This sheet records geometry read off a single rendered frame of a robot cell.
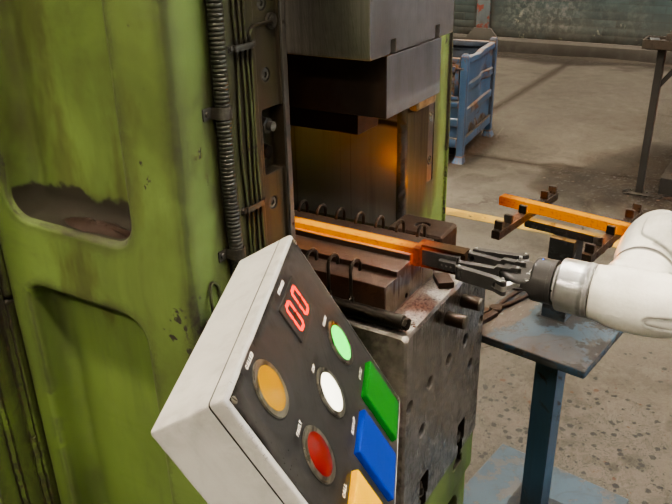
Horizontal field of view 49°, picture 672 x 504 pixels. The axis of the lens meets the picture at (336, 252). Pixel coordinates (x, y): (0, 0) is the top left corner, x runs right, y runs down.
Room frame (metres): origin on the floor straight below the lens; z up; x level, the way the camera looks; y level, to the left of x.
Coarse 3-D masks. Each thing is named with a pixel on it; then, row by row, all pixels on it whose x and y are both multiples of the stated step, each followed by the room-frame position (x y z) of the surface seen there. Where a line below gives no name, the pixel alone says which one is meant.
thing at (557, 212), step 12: (504, 204) 1.66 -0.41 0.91; (516, 204) 1.64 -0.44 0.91; (528, 204) 1.62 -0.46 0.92; (540, 204) 1.61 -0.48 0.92; (552, 216) 1.58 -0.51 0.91; (564, 216) 1.56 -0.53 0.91; (576, 216) 1.54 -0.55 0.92; (588, 216) 1.53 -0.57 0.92; (600, 216) 1.53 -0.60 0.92; (600, 228) 1.50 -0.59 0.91; (624, 228) 1.47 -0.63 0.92
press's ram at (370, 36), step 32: (288, 0) 1.13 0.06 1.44; (320, 0) 1.10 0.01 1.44; (352, 0) 1.07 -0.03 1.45; (384, 0) 1.09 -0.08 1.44; (416, 0) 1.18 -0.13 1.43; (448, 0) 1.29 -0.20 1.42; (288, 32) 1.13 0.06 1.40; (320, 32) 1.10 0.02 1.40; (352, 32) 1.07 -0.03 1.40; (384, 32) 1.09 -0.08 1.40; (416, 32) 1.18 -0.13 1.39; (448, 32) 1.29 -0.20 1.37
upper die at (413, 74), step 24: (408, 48) 1.16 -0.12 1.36; (432, 48) 1.24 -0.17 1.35; (288, 72) 1.19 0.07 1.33; (312, 72) 1.17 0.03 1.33; (336, 72) 1.14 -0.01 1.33; (360, 72) 1.12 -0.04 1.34; (384, 72) 1.10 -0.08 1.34; (408, 72) 1.16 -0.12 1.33; (432, 72) 1.24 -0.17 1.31; (312, 96) 1.17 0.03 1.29; (336, 96) 1.14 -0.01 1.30; (360, 96) 1.12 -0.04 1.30; (384, 96) 1.10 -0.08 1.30; (408, 96) 1.16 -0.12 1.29
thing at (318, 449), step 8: (312, 432) 0.57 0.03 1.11; (312, 440) 0.56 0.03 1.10; (320, 440) 0.57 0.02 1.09; (312, 448) 0.55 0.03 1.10; (320, 448) 0.56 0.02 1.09; (328, 448) 0.57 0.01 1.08; (312, 456) 0.54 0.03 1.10; (320, 456) 0.55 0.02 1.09; (328, 456) 0.56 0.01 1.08; (320, 464) 0.54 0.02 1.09; (328, 464) 0.55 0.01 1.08; (320, 472) 0.53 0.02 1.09; (328, 472) 0.54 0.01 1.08
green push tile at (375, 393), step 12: (372, 372) 0.76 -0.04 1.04; (372, 384) 0.74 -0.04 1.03; (384, 384) 0.77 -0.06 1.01; (372, 396) 0.72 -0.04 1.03; (384, 396) 0.75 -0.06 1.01; (372, 408) 0.71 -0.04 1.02; (384, 408) 0.73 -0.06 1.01; (396, 408) 0.76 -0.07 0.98; (384, 420) 0.71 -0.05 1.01; (396, 420) 0.74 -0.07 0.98; (396, 432) 0.72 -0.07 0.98
